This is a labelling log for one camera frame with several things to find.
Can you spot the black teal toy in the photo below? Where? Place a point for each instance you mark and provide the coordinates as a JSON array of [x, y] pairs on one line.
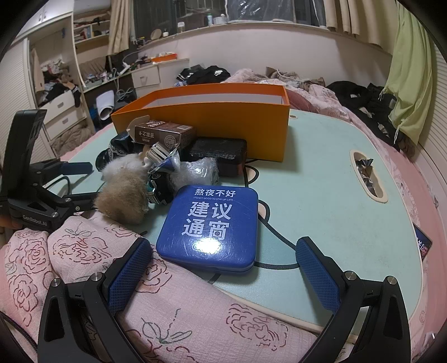
[[159, 190]]

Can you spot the large black clothes pile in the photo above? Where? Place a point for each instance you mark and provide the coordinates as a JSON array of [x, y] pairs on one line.
[[359, 94]]

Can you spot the round mirror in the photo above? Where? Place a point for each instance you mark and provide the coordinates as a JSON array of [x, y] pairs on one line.
[[155, 34]]

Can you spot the light green hanging garment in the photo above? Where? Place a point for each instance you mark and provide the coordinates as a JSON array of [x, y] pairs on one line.
[[408, 87]]

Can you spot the white rolled sheet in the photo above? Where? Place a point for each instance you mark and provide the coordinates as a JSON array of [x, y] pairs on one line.
[[104, 104]]

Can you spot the small black clothes pile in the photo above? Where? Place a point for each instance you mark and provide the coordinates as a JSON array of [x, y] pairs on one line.
[[206, 73]]

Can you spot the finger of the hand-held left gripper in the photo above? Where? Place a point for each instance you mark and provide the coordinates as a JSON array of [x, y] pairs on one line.
[[76, 168], [76, 203]]

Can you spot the beige paper tag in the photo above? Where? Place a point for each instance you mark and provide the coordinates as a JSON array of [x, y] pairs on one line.
[[139, 124]]

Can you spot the pink floral blanket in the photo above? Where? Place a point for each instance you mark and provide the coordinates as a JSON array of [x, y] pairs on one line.
[[87, 251]]

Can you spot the dark patterned pouch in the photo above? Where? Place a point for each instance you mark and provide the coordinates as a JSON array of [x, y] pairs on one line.
[[118, 143]]

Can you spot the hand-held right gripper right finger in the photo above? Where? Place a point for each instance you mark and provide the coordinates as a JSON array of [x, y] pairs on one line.
[[317, 275]]

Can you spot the white jar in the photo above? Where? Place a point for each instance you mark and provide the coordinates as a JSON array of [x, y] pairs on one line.
[[180, 27]]

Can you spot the dusty red pillow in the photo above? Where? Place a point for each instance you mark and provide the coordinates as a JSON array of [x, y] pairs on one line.
[[303, 99]]

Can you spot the orange storage tray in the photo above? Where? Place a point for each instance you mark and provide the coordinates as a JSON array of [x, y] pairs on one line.
[[164, 58]]

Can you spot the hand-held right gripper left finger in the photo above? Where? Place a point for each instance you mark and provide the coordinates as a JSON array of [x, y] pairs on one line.
[[129, 275]]

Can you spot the fluffy white brown pompom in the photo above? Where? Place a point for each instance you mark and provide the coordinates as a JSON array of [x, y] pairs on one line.
[[122, 199]]

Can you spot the dark window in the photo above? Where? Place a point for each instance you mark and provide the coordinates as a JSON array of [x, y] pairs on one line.
[[244, 14]]

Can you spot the white louvered closet door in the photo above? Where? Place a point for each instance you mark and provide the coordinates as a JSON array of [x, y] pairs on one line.
[[434, 122]]

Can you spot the black glasses case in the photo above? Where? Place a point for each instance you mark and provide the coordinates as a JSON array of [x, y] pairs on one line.
[[216, 150]]

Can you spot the narrow beige curtain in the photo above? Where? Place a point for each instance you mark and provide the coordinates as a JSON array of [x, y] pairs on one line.
[[120, 28]]

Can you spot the wide beige curtain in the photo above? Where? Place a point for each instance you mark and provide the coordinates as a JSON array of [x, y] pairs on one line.
[[377, 24]]

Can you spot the white open wardrobe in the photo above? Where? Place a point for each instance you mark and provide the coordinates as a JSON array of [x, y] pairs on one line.
[[59, 104]]

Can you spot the crumpled foil wrapper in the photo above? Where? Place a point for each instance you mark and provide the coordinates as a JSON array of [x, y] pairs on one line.
[[365, 171]]

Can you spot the blue silver packet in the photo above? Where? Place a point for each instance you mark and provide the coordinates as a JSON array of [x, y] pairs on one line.
[[164, 157]]

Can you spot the green cap bottle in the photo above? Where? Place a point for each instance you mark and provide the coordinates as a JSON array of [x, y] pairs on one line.
[[209, 19]]

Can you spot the mint green desktop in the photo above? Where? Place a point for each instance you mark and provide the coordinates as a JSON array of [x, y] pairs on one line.
[[314, 195]]

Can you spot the blue tin box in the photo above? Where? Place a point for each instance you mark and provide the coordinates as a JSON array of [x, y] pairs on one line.
[[241, 244]]

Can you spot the orange cardboard box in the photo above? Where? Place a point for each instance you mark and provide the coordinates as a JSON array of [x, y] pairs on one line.
[[227, 129]]

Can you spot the beige cloth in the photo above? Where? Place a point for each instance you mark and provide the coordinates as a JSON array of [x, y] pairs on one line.
[[297, 76]]

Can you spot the white desk with drawer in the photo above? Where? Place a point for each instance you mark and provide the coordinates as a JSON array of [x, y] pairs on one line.
[[150, 76]]

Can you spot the small brown carton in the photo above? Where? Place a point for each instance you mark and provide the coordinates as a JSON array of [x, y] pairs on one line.
[[171, 138]]

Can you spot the white power strip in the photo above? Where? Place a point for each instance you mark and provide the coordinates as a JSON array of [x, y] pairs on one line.
[[124, 68]]

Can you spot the dark printed card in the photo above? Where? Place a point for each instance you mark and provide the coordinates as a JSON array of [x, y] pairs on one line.
[[422, 241]]

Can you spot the clear plastic bag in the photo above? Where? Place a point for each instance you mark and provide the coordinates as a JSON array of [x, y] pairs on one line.
[[199, 172]]

